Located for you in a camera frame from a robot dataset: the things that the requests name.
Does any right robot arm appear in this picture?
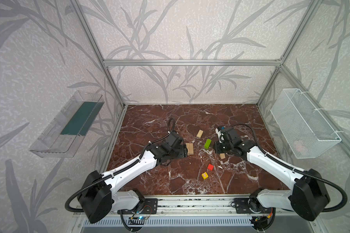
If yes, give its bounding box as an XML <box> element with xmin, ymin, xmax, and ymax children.
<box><xmin>214</xmin><ymin>126</ymin><xmax>330</xmax><ymax>221</ymax></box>

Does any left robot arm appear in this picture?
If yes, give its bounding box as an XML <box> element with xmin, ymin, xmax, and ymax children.
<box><xmin>76</xmin><ymin>131</ymin><xmax>188</xmax><ymax>223</ymax></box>

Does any green block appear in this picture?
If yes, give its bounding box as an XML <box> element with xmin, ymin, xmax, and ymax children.
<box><xmin>204</xmin><ymin>139</ymin><xmax>212</xmax><ymax>150</ymax></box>

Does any grooved wood block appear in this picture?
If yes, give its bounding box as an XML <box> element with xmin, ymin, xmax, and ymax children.
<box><xmin>196</xmin><ymin>130</ymin><xmax>204</xmax><ymax>138</ymax></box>

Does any small wood cube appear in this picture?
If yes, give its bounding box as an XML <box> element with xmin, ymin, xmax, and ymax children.
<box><xmin>219</xmin><ymin>153</ymin><xmax>226</xmax><ymax>160</ymax></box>

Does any red cube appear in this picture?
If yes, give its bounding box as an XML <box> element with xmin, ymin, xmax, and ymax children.
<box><xmin>207</xmin><ymin>164</ymin><xmax>214</xmax><ymax>171</ymax></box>

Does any yellow dice cube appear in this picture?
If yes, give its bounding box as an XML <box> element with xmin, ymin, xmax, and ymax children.
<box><xmin>201</xmin><ymin>172</ymin><xmax>209</xmax><ymax>180</ymax></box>

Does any left circuit board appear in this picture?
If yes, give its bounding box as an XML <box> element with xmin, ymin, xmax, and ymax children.
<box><xmin>128</xmin><ymin>215</ymin><xmax>150</xmax><ymax>226</ymax></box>

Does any right wiring bundle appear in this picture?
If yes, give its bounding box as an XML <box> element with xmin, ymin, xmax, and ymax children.
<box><xmin>249</xmin><ymin>214</ymin><xmax>274</xmax><ymax>232</ymax></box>

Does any clear plastic bin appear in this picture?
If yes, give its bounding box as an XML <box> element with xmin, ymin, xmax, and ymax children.
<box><xmin>29</xmin><ymin>91</ymin><xmax>105</xmax><ymax>158</ymax></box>

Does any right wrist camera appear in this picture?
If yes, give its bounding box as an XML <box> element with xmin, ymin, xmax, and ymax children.
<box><xmin>215</xmin><ymin>126</ymin><xmax>225</xmax><ymax>143</ymax></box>

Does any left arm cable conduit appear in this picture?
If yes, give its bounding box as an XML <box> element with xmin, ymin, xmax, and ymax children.
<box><xmin>65</xmin><ymin>117</ymin><xmax>176</xmax><ymax>213</ymax></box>

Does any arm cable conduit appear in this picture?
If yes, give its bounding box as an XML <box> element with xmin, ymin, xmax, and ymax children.
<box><xmin>65</xmin><ymin>117</ymin><xmax>176</xmax><ymax>213</ymax></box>
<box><xmin>230</xmin><ymin>123</ymin><xmax>348</xmax><ymax>213</ymax></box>

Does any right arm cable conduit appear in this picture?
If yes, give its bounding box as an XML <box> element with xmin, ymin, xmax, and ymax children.
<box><xmin>230</xmin><ymin>123</ymin><xmax>348</xmax><ymax>213</ymax></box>

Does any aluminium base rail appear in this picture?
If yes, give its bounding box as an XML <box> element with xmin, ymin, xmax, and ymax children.
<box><xmin>72</xmin><ymin>194</ymin><xmax>319</xmax><ymax>217</ymax></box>

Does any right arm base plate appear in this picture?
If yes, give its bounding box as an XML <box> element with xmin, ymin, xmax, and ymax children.
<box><xmin>230</xmin><ymin>198</ymin><xmax>272</xmax><ymax>215</ymax></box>

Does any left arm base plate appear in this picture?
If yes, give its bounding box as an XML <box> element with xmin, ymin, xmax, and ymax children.
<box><xmin>118</xmin><ymin>198</ymin><xmax>158</xmax><ymax>215</ymax></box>

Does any white wire basket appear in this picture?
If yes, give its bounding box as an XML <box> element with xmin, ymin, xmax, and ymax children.
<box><xmin>270</xmin><ymin>88</ymin><xmax>342</xmax><ymax>159</ymax></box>

